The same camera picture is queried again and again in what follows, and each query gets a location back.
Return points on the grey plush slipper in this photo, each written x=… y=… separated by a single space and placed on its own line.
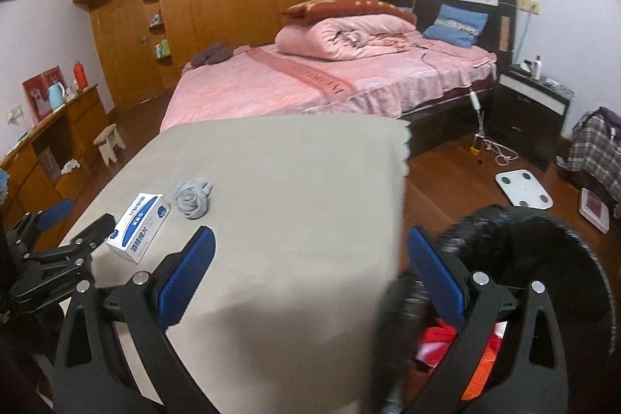
x=220 y=51
x=201 y=59

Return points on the orange knitted cloth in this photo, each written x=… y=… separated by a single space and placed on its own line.
x=478 y=375

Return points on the white bottle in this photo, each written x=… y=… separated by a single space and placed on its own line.
x=537 y=67

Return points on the folded pink quilt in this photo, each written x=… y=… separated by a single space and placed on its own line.
x=330 y=38

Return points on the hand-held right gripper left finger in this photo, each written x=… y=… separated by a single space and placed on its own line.
x=189 y=278

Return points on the red-brown pillow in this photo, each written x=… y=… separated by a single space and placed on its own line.
x=349 y=6

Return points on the blue pillow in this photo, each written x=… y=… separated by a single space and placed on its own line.
x=453 y=26

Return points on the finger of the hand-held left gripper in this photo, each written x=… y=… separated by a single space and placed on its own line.
x=56 y=212
x=94 y=232

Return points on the wooden wall rail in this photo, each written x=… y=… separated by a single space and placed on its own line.
x=529 y=5

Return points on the red photo frame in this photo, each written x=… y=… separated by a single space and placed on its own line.
x=36 y=98
x=54 y=75

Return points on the light blue cloth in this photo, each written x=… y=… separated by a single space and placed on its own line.
x=4 y=186

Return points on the red cloth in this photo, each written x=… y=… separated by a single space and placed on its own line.
x=436 y=336

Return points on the white bathroom scale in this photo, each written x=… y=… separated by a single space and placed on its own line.
x=524 y=191

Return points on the wooden desk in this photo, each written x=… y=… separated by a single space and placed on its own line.
x=82 y=103

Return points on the white blue box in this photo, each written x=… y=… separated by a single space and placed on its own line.
x=138 y=225

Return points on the grey rolled cloth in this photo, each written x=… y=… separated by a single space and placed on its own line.
x=191 y=200

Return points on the beige tablecloth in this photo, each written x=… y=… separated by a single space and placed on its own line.
x=291 y=181

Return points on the white crumpled cloth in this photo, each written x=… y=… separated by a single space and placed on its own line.
x=70 y=166

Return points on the small yellow item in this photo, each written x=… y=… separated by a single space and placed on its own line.
x=475 y=146

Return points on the white wooden stool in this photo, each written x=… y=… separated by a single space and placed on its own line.
x=109 y=137

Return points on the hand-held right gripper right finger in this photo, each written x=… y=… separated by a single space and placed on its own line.
x=436 y=278

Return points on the white wall outlet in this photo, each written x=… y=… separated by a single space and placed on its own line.
x=14 y=114

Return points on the red thermos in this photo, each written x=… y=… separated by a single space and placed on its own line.
x=80 y=74

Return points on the light blue kettle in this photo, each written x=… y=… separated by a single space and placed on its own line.
x=56 y=96

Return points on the plaid cloth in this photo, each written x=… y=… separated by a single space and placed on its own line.
x=592 y=152

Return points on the bed with pink bedspread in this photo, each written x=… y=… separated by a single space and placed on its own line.
x=252 y=79

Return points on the black nightstand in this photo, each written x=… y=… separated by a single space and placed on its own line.
x=524 y=113

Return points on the white pink flat box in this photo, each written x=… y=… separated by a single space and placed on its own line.
x=594 y=208

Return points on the black trash bag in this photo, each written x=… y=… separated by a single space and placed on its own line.
x=533 y=239

